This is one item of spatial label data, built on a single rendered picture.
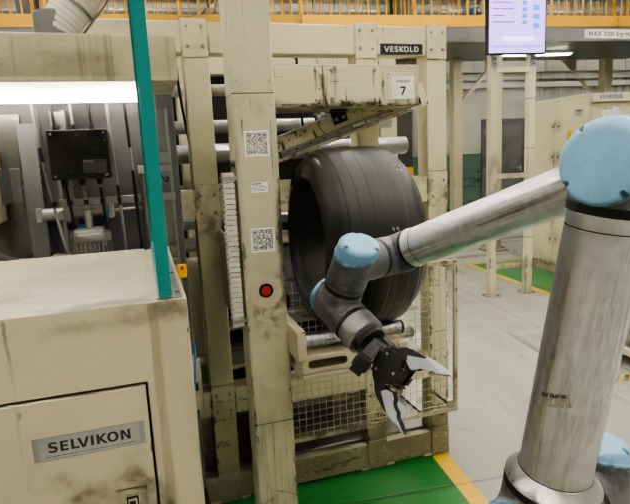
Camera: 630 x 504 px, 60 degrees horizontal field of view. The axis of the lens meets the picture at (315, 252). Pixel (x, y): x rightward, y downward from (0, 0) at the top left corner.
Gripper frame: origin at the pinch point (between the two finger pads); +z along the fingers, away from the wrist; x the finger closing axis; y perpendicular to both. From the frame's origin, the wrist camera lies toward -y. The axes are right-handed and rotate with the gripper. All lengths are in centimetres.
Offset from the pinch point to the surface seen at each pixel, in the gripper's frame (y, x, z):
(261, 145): 8, -16, -91
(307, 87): 32, -37, -116
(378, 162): 34, -30, -71
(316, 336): 35, 24, -55
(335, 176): 22, -20, -72
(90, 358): -56, 10, -20
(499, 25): 341, -178, -299
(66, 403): -57, 17, -18
